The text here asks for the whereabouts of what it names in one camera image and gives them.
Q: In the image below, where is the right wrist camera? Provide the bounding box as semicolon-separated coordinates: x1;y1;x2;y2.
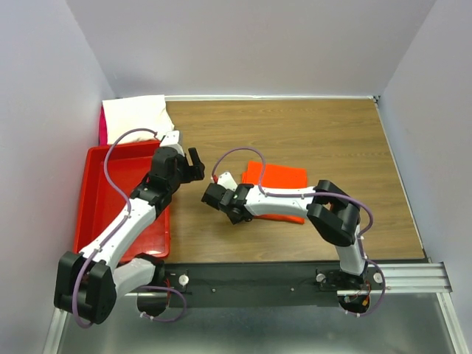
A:
213;171;237;191

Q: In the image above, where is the folded white t-shirt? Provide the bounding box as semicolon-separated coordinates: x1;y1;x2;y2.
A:
102;95;175;145

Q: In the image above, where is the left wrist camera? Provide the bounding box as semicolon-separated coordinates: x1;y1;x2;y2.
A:
160;131;183;150

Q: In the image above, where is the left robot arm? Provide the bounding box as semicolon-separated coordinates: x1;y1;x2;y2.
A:
54;145;205;328

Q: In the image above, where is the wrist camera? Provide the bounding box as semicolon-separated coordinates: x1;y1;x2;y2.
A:
160;131;183;150
213;171;237;191

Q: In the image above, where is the orange t-shirt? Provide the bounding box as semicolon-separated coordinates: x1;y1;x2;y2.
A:
241;161;308;224

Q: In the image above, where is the red plastic bin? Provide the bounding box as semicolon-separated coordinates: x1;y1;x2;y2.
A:
73;140;170;263

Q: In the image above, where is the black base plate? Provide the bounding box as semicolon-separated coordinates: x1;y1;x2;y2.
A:
114;258;381;314

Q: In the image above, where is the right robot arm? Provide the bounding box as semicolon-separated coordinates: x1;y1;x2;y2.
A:
201;180;373;290

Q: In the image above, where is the folded pink t-shirt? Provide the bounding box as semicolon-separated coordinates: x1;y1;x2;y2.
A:
98;107;108;146

